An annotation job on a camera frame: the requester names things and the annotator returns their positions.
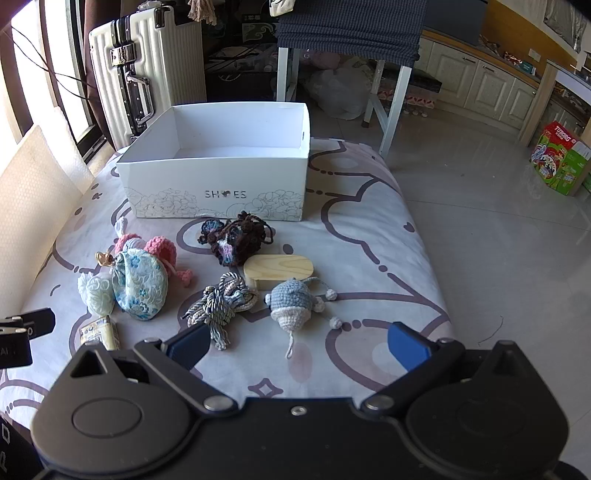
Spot purple crochet item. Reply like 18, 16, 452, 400
198, 211, 276, 267

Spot white foam sheet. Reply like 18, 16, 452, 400
0, 106, 95, 319

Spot blue floral fabric pouch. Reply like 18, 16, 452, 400
95, 248, 169, 321

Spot wooden table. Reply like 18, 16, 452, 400
519, 60, 591, 148

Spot grey wall hanging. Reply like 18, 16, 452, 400
542, 0, 585, 51

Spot oval wooden block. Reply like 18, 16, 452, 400
243, 255, 315, 291

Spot dark window frame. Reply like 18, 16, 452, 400
0, 0, 114, 162

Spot black patterned box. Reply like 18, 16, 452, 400
242, 14, 278, 47

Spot white crochet pouch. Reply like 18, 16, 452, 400
77, 272, 116, 318

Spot black cables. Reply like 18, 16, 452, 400
9, 25, 100, 107

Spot blue crochet mouse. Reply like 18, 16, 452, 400
264, 277, 345, 360

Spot pink crochet doll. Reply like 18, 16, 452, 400
113, 217, 194, 288

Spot printed blanket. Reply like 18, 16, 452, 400
0, 137, 459, 430

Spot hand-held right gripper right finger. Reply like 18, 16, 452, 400
359, 322, 537, 415

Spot cream cabinets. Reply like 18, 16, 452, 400
418, 28, 541, 137

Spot translucent plastic bag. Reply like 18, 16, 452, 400
307, 62, 375, 121

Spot white ribbed suitcase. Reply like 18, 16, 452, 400
88, 6, 207, 151

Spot green carton box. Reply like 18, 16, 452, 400
529, 121, 591, 197

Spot white frame table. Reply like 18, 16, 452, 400
276, 46, 414, 158

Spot beige rope tassel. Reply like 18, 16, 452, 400
187, 0, 215, 21

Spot grey braided rope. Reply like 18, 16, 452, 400
182, 272, 260, 352

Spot white shoe box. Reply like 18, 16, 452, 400
115, 102, 311, 223

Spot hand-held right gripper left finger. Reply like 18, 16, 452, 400
65, 324, 240, 415

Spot small tan packet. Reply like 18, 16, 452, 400
78, 315, 122, 352

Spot dark blue knitted cloth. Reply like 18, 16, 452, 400
276, 0, 428, 70

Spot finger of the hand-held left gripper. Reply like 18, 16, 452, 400
0, 307, 57, 340

